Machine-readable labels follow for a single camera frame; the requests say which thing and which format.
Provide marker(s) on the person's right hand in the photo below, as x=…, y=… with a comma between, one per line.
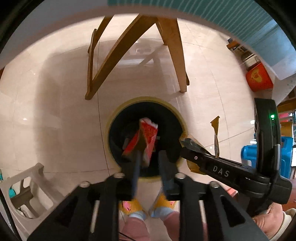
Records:
x=270, y=222

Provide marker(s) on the wooden table legs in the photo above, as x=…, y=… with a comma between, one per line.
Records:
x=130, y=50

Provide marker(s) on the beige plastic stool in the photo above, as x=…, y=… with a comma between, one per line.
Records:
x=30, y=198

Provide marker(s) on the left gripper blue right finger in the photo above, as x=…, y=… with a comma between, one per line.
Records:
x=172, y=186

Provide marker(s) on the round black trash bin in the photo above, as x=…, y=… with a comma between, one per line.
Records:
x=158, y=122

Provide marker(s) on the left yellow slipper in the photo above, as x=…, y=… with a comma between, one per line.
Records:
x=133, y=209

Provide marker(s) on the yellow slipper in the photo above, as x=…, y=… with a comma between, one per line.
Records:
x=161, y=207
x=133, y=209

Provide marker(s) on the blue white patterned tablecloth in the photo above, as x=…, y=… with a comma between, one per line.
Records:
x=266, y=27

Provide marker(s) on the yellow snack bag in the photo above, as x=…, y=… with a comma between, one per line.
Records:
x=205, y=148

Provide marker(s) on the right yellow slipper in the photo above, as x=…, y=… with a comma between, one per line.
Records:
x=161, y=207

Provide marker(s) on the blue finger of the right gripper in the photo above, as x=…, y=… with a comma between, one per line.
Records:
x=226, y=171

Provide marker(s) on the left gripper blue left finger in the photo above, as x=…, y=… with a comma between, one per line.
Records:
x=131, y=170

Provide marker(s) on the red torn wrapper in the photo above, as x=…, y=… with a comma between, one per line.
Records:
x=143, y=140

